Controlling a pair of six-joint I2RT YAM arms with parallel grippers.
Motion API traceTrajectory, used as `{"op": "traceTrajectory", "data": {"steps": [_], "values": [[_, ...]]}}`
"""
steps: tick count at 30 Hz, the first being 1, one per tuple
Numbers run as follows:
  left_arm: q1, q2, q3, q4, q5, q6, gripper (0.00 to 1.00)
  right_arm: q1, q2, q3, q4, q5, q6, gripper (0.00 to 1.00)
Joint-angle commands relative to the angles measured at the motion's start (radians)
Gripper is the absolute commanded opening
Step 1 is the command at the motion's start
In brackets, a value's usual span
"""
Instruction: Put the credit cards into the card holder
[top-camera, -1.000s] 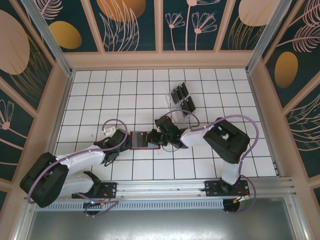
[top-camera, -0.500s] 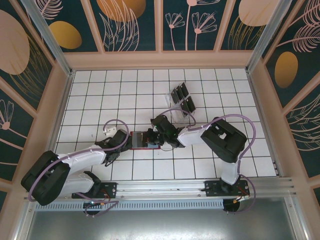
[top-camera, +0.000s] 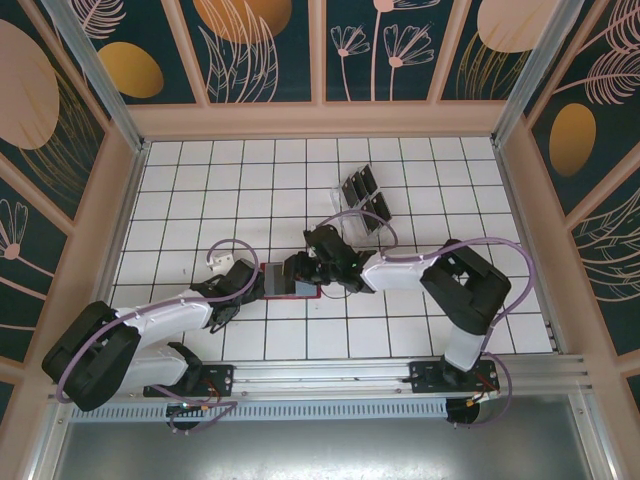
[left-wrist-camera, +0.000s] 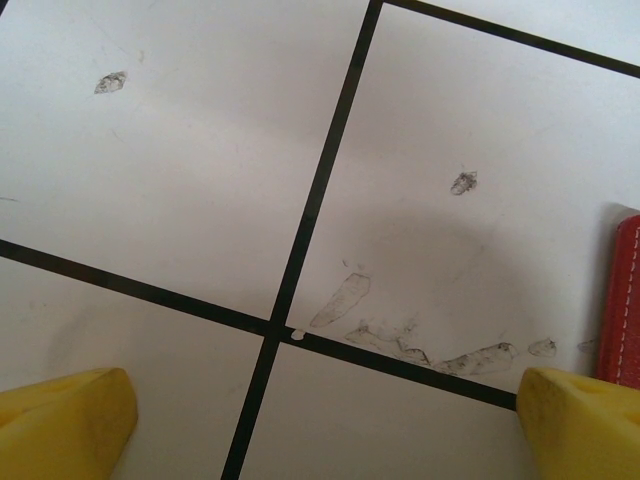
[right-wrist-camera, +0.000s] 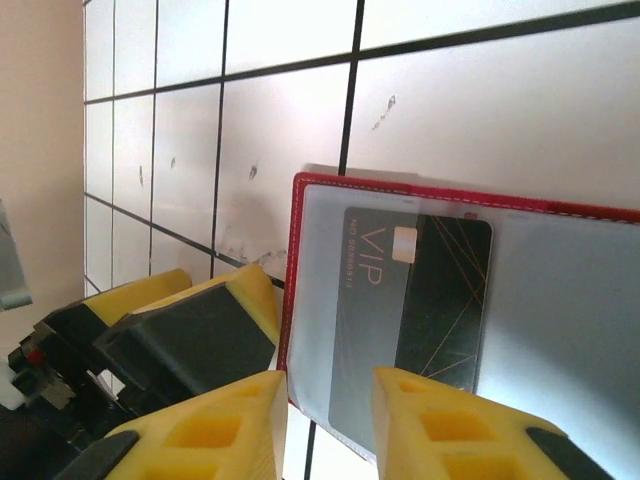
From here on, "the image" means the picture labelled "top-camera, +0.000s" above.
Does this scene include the red leather card holder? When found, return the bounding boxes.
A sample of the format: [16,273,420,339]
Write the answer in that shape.
[258,261,322,301]

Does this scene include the clear acrylic card stand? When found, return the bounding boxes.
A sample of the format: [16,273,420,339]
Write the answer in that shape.
[329,164,395,251]

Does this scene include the grey metal panel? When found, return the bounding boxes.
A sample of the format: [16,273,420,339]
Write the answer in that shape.
[27,394,619,480]

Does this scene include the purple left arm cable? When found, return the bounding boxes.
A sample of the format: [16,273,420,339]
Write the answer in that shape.
[54,238,262,436]

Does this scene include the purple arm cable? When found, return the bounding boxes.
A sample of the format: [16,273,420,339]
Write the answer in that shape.
[309,210,535,431]
[54,238,262,436]

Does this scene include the thin black left gripper cable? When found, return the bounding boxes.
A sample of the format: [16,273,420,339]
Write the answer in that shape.
[209,307,236,335]

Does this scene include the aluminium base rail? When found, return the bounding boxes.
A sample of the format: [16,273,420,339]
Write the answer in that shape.
[49,353,594,401]

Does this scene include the aluminium table side rail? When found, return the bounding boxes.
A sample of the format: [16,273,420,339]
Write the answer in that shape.
[74,142,152,364]
[492,142,569,356]

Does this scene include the slotted grey cable duct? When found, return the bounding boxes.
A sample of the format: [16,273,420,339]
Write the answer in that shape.
[69,399,449,422]

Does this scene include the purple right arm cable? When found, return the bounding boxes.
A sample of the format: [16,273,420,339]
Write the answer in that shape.
[309,210,535,431]

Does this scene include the aluminium corner post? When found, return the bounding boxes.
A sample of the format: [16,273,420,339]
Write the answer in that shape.
[42,0,151,154]
[491,0,587,147]

